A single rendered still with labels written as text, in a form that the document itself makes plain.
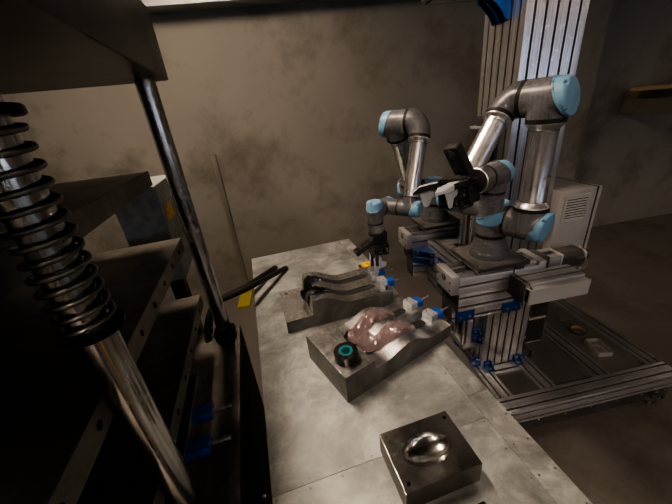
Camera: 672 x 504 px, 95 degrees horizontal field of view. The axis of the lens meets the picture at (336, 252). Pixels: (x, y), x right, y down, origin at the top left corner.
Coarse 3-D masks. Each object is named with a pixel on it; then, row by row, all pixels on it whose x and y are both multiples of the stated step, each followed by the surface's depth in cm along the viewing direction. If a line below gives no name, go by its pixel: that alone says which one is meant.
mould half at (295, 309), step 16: (352, 272) 160; (336, 288) 145; (352, 288) 146; (384, 288) 142; (288, 304) 144; (304, 304) 142; (320, 304) 133; (336, 304) 135; (352, 304) 138; (368, 304) 140; (384, 304) 143; (288, 320) 133; (304, 320) 134; (320, 320) 136; (336, 320) 139
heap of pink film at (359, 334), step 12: (372, 312) 121; (384, 312) 123; (360, 324) 119; (384, 324) 115; (396, 324) 114; (408, 324) 118; (348, 336) 116; (360, 336) 114; (372, 336) 112; (384, 336) 112; (396, 336) 111; (372, 348) 109
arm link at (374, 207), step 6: (366, 204) 141; (372, 204) 138; (378, 204) 138; (366, 210) 142; (372, 210) 139; (378, 210) 139; (384, 210) 143; (372, 216) 140; (378, 216) 140; (372, 222) 142; (378, 222) 142
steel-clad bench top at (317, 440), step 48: (288, 288) 169; (288, 336) 132; (288, 384) 109; (384, 384) 105; (432, 384) 103; (480, 384) 101; (288, 432) 92; (336, 432) 91; (480, 432) 86; (288, 480) 80; (336, 480) 79; (384, 480) 78; (480, 480) 76; (528, 480) 75
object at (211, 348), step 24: (240, 336) 139; (192, 360) 127; (216, 360) 126; (240, 360) 125; (216, 384) 114; (240, 384) 114; (240, 408) 104; (216, 432) 97; (240, 432) 96; (216, 456) 90; (240, 456) 89; (216, 480) 84; (240, 480) 83
